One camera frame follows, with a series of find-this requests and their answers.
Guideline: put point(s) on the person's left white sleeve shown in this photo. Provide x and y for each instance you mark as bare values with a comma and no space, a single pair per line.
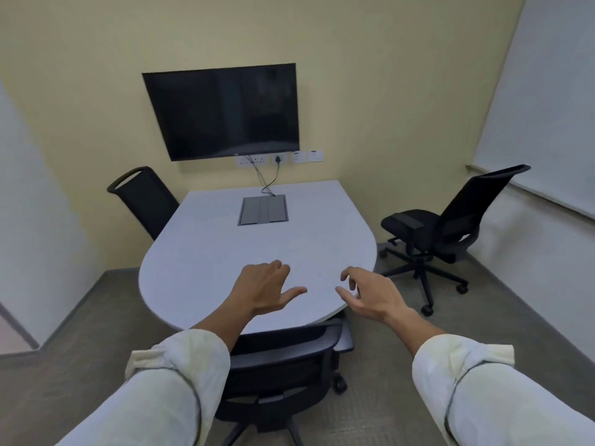
148,399

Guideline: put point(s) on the black wall-mounted television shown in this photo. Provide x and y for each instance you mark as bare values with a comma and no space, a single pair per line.
223,111

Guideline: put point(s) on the person's white sleeve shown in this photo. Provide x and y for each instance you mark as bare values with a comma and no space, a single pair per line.
488,399
148,399

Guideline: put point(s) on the white oval meeting table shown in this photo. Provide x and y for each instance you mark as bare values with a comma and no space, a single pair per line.
209,255

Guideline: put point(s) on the white roller blind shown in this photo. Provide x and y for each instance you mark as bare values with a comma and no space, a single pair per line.
548,111

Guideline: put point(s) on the person's left forearm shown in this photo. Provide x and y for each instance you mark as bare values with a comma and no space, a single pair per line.
223,327

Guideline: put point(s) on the black mesh office chair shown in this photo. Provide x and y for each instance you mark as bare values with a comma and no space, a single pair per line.
144,199
465,213
279,366

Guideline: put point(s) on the person's right forearm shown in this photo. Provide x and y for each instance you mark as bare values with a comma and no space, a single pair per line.
413,332

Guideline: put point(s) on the person's right white sleeve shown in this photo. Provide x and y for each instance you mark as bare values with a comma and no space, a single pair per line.
488,399

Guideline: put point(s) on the person's right hand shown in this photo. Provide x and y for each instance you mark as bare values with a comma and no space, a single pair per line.
379,297

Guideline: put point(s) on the person's left hand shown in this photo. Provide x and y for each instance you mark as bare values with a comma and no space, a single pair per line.
260,287

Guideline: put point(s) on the long white socket plate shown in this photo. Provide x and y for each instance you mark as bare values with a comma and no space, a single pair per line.
241,162

